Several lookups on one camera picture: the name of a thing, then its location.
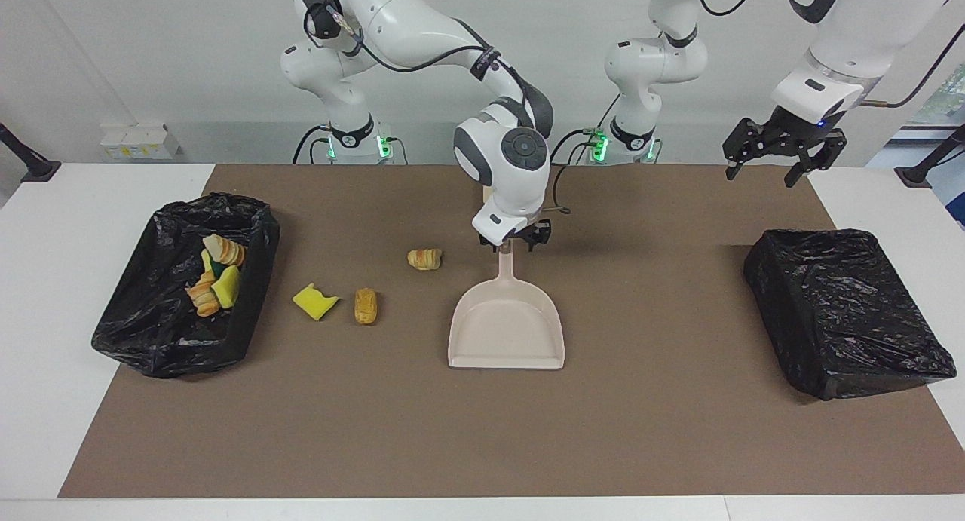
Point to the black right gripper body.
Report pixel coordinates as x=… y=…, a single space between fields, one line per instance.
x=516 y=236

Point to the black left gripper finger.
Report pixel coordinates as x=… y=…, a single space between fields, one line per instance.
x=742 y=140
x=825 y=148

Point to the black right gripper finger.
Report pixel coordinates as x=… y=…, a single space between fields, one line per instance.
x=488 y=240
x=539 y=234

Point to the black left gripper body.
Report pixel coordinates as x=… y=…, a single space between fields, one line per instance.
x=791 y=136

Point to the beige plastic dustpan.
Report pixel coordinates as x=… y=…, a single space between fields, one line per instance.
x=505 y=332

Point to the pale croissant toy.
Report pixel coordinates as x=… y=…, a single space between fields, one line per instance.
x=225 y=249

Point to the green and yellow sponge piece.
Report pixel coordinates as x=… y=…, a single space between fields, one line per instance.
x=217 y=268

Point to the orange striped croissant toy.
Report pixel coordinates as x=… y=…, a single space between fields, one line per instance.
x=425 y=259
x=203 y=296

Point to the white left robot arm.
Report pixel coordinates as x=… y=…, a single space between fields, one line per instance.
x=867 y=23

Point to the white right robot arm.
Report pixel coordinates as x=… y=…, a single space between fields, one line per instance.
x=505 y=167

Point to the black bag lined bin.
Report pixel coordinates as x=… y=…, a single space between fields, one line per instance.
x=151 y=332
x=837 y=310

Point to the brown peanut shaped bread toy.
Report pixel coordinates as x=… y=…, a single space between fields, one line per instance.
x=366 y=307

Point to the brown paper table mat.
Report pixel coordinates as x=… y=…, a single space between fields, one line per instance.
x=377 y=430

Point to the black camera stand foot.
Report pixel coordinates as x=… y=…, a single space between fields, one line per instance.
x=34 y=167
x=923 y=173

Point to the white wall socket box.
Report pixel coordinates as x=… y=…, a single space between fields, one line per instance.
x=139 y=140

